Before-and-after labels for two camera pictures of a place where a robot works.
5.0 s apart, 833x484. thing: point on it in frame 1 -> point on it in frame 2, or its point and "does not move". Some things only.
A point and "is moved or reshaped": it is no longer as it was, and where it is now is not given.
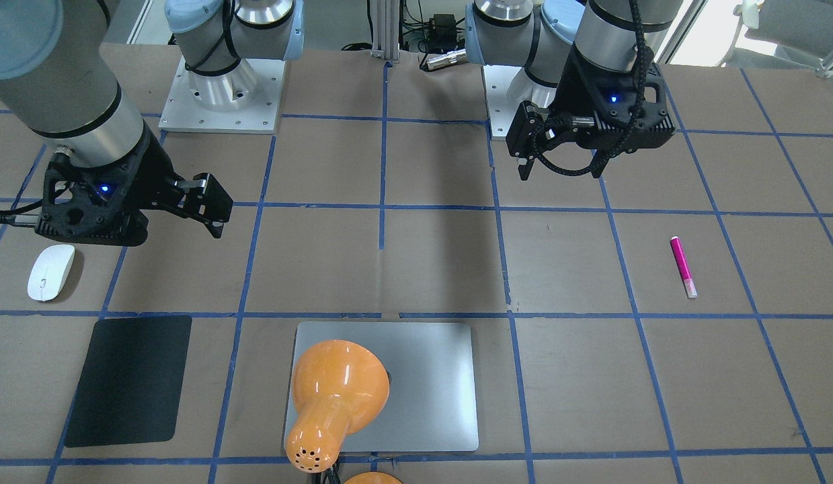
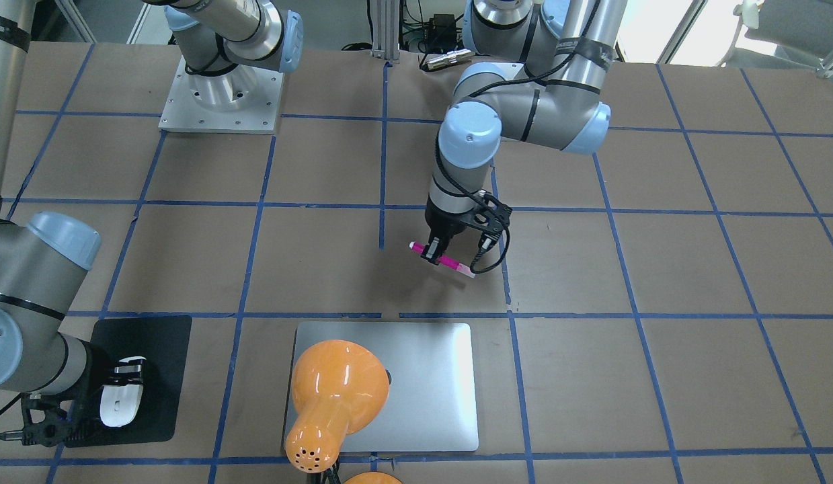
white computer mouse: [50, 271] is moved or reshaped
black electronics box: [441, 33] does not move
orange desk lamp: [338, 388] does not move
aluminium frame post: [386, 29] does not move
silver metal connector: [450, 58] does not move
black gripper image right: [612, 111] -> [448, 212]
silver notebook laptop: [431, 403] does not move
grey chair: [809, 34] does not move
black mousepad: [132, 383] does not move
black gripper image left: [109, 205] -> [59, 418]
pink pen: [684, 268] -> [418, 248]
